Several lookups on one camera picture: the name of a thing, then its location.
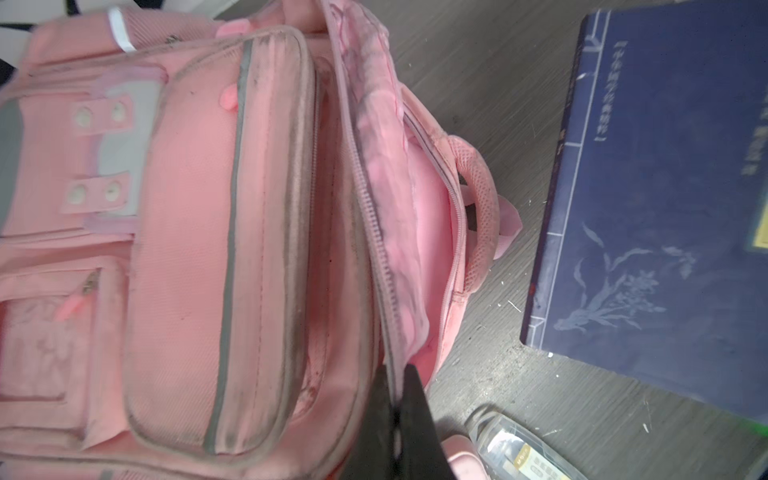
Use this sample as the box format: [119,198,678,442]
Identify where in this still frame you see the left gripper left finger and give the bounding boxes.
[339,365,395,480]

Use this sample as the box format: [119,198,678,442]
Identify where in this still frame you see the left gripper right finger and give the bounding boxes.
[398,364,456,480]

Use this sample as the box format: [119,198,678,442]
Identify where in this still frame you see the pink pencil case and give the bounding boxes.
[441,434,491,480]

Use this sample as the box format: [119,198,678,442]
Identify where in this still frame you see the pink student backpack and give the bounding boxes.
[1,1,522,479]

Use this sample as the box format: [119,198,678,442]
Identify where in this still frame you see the blue book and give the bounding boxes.
[521,1,767,424]

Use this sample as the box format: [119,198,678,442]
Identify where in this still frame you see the clear plastic eraser case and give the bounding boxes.
[465,406,587,480]

